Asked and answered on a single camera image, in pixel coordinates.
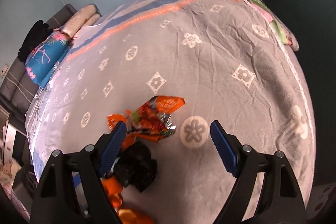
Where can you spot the black clothing pile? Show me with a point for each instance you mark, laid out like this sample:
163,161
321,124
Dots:
39,32

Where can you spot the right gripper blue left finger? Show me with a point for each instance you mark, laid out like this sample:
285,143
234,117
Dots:
110,146

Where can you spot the grey patterned bed blanket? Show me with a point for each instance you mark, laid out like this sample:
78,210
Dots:
227,59

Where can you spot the blue floral folded quilt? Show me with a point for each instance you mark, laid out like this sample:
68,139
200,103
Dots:
44,60

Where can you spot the beige folded quilt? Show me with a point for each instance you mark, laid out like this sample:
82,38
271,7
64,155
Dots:
86,16

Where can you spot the black plastic bag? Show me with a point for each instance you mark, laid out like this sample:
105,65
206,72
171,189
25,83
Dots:
136,167

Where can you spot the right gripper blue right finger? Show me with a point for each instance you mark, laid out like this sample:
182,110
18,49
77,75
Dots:
226,147

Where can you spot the orange snack wrapper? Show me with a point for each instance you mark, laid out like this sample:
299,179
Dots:
151,121

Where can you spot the grey padded headboard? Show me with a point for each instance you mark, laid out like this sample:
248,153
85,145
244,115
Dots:
17,89

